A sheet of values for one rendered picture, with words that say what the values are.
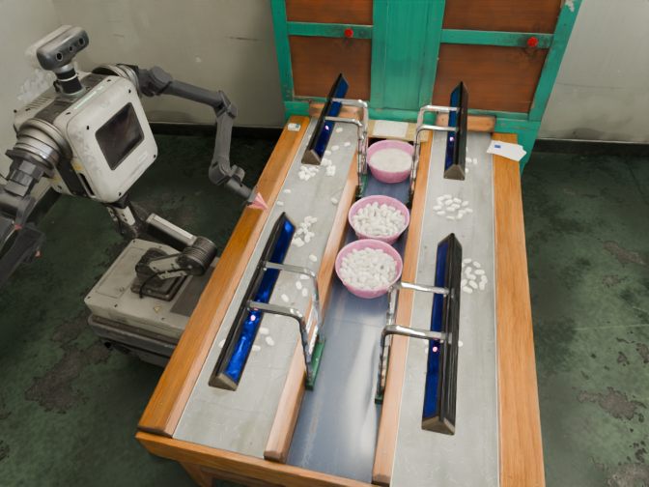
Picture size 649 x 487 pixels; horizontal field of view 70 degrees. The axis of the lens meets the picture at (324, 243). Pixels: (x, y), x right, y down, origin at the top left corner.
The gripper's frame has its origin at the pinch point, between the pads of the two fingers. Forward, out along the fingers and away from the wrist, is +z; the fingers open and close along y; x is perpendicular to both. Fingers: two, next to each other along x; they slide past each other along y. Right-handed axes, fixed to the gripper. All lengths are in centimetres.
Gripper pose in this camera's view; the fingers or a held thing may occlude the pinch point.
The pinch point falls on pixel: (265, 208)
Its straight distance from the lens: 204.9
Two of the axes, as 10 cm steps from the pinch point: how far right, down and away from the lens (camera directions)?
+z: 7.8, 5.3, 3.3
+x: -5.9, 4.3, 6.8
